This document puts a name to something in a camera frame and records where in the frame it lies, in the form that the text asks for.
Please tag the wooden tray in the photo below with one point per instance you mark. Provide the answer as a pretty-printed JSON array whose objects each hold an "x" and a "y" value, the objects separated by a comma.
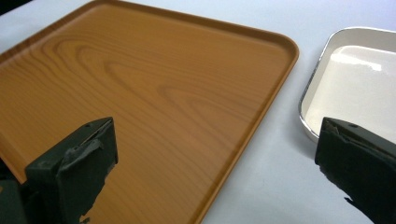
[{"x": 162, "y": 93}]

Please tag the white square enamel tray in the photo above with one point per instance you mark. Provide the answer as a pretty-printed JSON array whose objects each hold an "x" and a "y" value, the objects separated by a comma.
[{"x": 351, "y": 84}]

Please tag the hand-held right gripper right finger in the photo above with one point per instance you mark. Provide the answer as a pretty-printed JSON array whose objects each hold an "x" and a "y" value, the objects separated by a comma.
[{"x": 361, "y": 168}]

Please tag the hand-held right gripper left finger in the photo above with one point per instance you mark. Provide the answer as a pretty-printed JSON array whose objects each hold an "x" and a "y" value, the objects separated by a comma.
[{"x": 74, "y": 174}]

